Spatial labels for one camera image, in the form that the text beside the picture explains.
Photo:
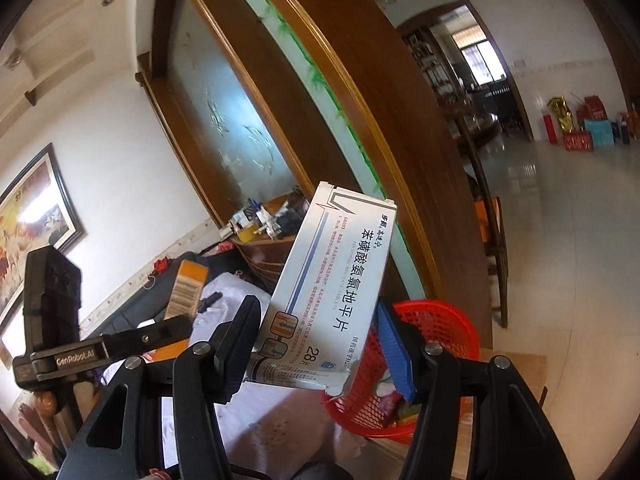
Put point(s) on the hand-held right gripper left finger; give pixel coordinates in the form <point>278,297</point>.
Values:
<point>235,350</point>

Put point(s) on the yellow tape roll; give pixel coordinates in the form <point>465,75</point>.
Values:
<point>245,234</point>

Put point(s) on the black leather sofa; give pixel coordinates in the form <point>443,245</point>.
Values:
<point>135,310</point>

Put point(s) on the wooden bookshelf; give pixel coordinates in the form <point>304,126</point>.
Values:
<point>430,65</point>

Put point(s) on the black bag with red contents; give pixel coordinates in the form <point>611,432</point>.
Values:
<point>225,260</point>

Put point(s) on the small red gift box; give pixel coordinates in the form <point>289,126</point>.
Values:
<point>577,141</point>

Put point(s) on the red plastic basket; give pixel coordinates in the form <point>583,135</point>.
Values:
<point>450,330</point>

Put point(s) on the framed horse painting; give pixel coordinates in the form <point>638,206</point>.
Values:
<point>30,210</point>

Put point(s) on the red cylinder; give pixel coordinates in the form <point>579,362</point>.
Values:
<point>549,129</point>

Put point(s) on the orange box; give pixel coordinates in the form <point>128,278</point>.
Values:
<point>192,272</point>

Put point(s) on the wooden partition with frosted glass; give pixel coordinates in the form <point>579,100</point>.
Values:
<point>400,135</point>

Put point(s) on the lilac floral tablecloth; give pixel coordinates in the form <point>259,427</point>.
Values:
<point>280,425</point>

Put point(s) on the white medicine box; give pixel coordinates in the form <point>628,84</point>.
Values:
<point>340,260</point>

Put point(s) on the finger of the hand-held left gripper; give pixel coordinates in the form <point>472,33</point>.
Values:
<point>150,335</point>

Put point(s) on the red cloth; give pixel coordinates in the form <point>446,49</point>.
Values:
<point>161,265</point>

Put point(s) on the teal gift box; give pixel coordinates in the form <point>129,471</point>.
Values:
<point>599,132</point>

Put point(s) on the large red gift box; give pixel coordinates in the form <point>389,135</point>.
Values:
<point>592,107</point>

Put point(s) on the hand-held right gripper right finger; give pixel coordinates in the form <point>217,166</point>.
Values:
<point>395,345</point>

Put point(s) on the black toy gun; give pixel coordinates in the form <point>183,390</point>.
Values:
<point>210,300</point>

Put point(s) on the gold gift bag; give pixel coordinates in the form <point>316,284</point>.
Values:
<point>560,115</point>

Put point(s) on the round wooden table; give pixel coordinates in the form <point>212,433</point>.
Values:
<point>480,125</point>

